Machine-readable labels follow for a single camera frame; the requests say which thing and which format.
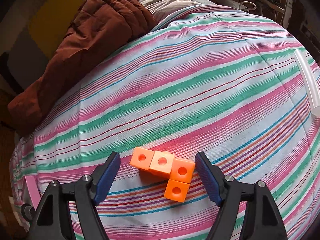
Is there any orange linked cubes block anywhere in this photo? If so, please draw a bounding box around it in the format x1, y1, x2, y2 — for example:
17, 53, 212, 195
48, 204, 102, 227
130, 147, 195, 203

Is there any pink white tray box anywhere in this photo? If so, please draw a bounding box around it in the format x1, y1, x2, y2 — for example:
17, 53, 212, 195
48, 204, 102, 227
22, 176, 41, 209

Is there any black grey cylindrical cap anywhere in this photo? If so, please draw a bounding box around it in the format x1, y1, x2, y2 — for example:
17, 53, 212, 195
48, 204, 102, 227
21, 203, 36, 223

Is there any striped bed sheet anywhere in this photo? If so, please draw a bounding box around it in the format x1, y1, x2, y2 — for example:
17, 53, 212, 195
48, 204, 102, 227
9, 5, 319, 239

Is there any translucent glue stick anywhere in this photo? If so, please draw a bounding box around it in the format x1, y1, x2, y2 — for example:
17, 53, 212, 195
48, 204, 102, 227
293, 49, 320, 117

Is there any rust brown quilt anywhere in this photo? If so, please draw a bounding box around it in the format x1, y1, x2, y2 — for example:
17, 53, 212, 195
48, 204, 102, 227
8, 0, 158, 136

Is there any multicolour padded headboard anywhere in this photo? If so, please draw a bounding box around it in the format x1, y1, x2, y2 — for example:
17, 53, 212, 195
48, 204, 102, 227
0, 0, 153, 91

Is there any white pillow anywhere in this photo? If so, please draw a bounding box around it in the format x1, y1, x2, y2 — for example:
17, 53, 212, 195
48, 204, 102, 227
139, 0, 200, 22

